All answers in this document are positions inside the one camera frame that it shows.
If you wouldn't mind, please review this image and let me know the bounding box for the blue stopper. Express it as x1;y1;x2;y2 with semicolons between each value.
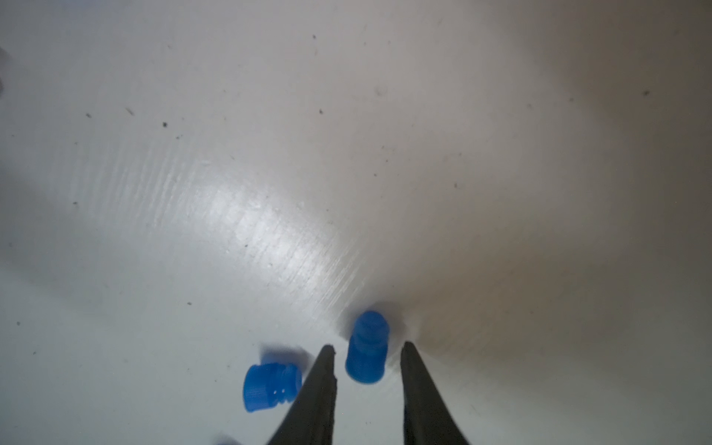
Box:
243;363;302;413
345;311;390;385

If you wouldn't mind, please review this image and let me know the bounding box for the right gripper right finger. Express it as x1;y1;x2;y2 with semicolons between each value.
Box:
400;341;468;445

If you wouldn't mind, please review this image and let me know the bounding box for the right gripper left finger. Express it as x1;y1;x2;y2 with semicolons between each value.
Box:
268;345;337;445

